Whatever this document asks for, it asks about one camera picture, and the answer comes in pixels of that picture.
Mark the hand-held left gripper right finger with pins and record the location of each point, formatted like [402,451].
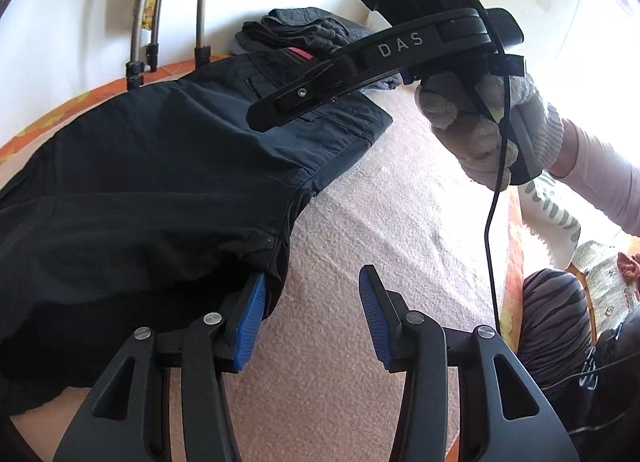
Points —
[375,317]

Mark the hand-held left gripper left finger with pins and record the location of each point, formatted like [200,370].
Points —
[250,322]

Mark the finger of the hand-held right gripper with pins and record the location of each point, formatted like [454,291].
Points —
[350,71]

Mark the black pants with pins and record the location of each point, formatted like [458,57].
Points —
[150,192]

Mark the person's right forearm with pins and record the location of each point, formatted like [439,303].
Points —
[605,176]

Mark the person's right hand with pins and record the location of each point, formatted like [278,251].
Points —
[475,141]

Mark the pile of dark grey clothes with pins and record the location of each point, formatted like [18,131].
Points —
[295,29]

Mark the metal chair legs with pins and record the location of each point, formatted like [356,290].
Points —
[202,6]

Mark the person's striped legging leg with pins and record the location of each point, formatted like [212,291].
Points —
[555,327]

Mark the white printed cloth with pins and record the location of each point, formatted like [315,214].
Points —
[555,212]

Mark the beige printed bag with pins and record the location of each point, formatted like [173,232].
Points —
[607,282]

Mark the black bag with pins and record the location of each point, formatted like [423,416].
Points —
[610,377]

